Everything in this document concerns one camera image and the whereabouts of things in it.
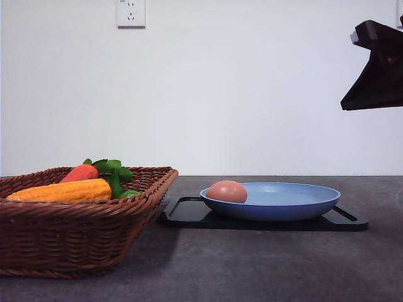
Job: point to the orange carrot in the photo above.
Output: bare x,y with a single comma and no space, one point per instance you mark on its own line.
81,172

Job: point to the black tray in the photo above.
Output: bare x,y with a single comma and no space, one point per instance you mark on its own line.
194,213

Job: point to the green leafy vegetable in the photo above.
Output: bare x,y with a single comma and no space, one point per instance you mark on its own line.
104,168

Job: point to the green pepper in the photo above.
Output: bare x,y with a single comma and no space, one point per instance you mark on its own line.
116,185

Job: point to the blue plate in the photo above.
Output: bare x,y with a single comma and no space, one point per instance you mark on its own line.
276,201

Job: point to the brown wicker basket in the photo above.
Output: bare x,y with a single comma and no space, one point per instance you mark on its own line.
74,238

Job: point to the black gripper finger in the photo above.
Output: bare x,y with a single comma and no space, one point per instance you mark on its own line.
381,84

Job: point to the white wall socket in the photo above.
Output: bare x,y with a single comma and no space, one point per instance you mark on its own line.
130,14

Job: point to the brown egg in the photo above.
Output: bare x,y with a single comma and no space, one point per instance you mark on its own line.
231,191

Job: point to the yellow corn cob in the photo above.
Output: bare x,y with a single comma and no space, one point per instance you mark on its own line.
76,190

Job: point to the white wall plate right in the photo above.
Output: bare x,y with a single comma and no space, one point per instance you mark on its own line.
398,13

